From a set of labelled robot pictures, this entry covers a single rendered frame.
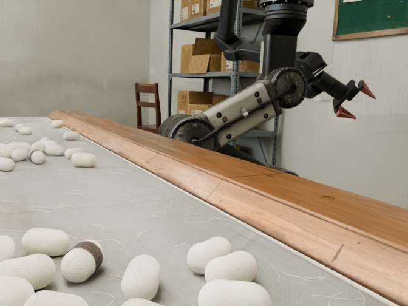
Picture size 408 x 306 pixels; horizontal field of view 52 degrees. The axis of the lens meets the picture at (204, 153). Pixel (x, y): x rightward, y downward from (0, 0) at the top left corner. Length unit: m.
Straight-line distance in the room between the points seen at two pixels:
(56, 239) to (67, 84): 4.97
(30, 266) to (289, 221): 0.20
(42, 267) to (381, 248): 0.21
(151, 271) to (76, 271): 0.05
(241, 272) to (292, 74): 0.90
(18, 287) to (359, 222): 0.24
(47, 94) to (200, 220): 4.87
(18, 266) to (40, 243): 0.05
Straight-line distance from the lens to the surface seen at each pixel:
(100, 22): 5.41
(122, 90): 5.44
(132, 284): 0.24
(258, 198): 0.40
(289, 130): 3.19
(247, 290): 0.22
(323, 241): 0.33
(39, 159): 0.66
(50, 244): 0.31
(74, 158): 0.63
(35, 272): 0.26
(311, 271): 0.30
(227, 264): 0.25
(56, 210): 0.43
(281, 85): 1.10
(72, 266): 0.27
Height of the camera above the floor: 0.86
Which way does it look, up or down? 9 degrees down
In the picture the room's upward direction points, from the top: 2 degrees clockwise
